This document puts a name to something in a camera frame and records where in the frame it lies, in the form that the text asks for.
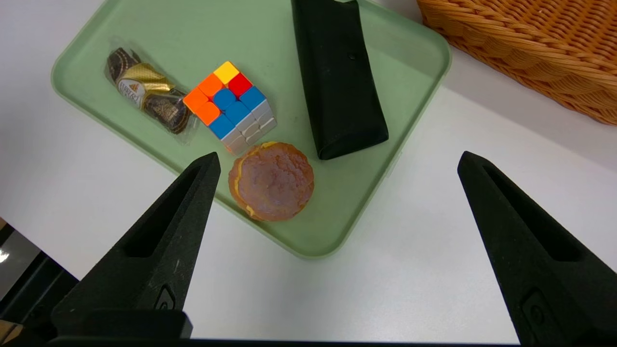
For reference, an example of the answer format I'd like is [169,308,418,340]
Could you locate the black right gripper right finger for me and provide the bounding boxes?
[458,151,617,345]

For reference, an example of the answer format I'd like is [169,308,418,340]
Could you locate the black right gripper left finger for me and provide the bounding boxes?
[51,152,221,339]

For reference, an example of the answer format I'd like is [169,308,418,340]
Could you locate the chocolate balls pack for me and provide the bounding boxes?
[105,47,198,145]

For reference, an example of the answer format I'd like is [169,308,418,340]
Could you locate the colourful puzzle cube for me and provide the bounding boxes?
[183,61,278,156]

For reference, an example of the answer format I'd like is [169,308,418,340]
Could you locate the orange wicker basket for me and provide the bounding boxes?
[416,0,617,126]

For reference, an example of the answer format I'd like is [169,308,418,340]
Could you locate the round cream filled bun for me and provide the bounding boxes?
[228,141,315,222]

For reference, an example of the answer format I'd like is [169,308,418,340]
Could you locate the light green plastic tray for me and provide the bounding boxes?
[51,0,452,260]

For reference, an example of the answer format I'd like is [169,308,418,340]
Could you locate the black fabric pouch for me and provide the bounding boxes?
[291,0,389,160]

